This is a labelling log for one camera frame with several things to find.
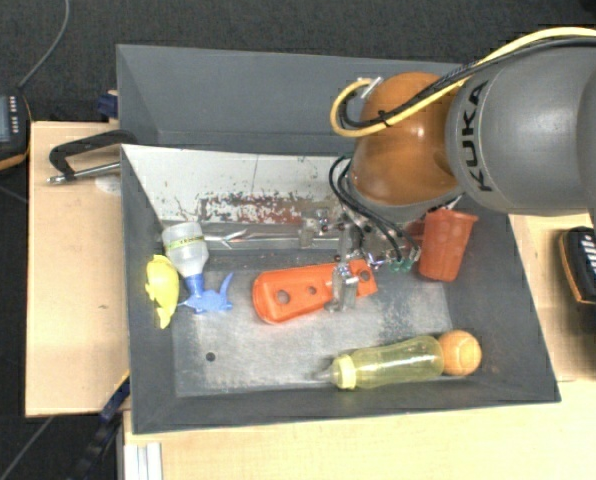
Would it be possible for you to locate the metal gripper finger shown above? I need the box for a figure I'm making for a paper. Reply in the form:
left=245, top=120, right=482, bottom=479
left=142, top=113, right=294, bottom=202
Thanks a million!
left=345, top=273, right=361, bottom=310
left=324, top=263, right=348, bottom=314

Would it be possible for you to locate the orange flat block with holes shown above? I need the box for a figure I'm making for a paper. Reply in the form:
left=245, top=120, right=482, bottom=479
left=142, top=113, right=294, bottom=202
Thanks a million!
left=250, top=259, right=380, bottom=326

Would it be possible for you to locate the yellow clear baby bottle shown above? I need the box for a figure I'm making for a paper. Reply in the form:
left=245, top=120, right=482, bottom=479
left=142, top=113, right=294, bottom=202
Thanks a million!
left=313, top=335, right=446, bottom=391

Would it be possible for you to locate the grey metal bin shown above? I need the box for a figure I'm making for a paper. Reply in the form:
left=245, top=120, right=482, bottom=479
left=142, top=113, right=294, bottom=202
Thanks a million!
left=115, top=43, right=562, bottom=436

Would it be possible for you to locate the orange plastic cup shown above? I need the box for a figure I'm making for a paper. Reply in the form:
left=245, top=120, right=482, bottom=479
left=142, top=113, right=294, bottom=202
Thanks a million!
left=417, top=207, right=481, bottom=284

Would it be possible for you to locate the orange ball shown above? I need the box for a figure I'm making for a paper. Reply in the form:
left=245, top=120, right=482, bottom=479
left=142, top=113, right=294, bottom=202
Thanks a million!
left=437, top=329, right=483, bottom=377

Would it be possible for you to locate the clear spray bottle blue trigger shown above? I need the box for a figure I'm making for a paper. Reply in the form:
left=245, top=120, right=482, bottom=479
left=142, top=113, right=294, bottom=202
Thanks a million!
left=160, top=220, right=235, bottom=316

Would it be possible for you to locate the yellow toy fish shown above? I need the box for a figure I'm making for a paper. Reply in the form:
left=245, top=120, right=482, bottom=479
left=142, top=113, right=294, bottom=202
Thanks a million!
left=144, top=253, right=181, bottom=331

